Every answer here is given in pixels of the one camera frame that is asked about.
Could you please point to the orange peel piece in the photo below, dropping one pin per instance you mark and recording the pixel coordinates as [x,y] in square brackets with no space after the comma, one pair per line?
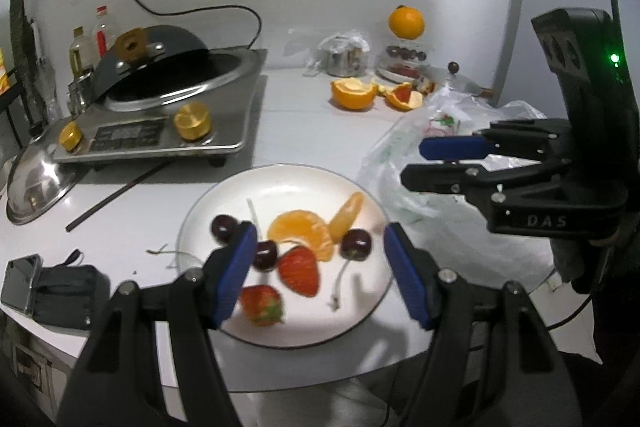
[353,94]

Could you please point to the black wok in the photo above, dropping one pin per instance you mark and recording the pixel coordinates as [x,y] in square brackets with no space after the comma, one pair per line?
[184,62]

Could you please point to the dark cherry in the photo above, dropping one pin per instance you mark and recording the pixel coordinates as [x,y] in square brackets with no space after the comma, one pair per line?
[223,227]
[356,245]
[266,256]

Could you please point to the steel cup in bag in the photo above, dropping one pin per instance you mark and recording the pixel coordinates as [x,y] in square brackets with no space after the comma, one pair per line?
[344,54]

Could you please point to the induction cooker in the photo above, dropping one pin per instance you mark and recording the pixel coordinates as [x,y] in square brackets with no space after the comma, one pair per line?
[145,129]

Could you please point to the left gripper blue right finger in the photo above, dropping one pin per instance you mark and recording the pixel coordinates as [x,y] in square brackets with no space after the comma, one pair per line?
[415,273]

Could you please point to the white ceramic plate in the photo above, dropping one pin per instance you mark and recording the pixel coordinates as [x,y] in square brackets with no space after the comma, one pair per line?
[349,291]

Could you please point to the whole orange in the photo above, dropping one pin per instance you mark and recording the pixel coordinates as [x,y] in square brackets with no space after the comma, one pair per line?
[406,23]

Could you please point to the clear printed plastic bag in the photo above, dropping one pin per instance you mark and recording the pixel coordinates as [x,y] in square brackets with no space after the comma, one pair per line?
[452,230]

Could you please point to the black camera box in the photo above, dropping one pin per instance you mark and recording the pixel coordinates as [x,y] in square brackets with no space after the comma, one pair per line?
[584,51]

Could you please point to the steel wok lid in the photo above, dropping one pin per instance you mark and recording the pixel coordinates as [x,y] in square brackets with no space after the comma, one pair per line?
[37,182]

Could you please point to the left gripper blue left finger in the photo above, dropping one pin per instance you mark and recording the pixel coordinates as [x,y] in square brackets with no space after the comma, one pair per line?
[225,272]

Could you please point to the red capped bottle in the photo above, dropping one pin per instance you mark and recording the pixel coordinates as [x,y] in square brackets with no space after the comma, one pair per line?
[105,31]

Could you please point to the oil bottle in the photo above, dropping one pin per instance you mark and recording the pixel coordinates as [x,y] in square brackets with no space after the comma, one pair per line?
[82,53]

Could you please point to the small black phone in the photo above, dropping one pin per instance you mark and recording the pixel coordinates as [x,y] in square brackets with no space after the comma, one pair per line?
[20,279]

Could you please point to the small mandarin segment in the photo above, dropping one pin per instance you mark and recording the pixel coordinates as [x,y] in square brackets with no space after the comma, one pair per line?
[345,217]

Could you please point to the orange peel with strawberry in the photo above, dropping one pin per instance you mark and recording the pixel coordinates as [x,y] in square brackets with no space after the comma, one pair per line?
[405,96]

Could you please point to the black chopstick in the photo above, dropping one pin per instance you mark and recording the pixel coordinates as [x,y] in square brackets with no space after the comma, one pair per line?
[73,225]

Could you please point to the steel pot with lid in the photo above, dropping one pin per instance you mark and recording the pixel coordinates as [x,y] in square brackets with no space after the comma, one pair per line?
[451,77]

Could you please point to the cherry stem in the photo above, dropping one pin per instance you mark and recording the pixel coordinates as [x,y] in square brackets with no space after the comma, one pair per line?
[164,251]

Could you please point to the red strawberry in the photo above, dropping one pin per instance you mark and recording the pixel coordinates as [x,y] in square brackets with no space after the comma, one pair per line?
[298,271]
[262,305]

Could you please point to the glass fruit stand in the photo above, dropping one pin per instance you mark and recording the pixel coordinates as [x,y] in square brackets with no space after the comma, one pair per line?
[403,60]

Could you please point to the large mandarin segment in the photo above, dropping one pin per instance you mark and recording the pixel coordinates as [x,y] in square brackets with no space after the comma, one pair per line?
[305,228]

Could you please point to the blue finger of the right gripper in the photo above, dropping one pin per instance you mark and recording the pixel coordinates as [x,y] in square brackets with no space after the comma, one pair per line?
[448,178]
[456,147]

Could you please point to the black pouch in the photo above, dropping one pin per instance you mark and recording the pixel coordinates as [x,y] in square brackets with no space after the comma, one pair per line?
[70,295]

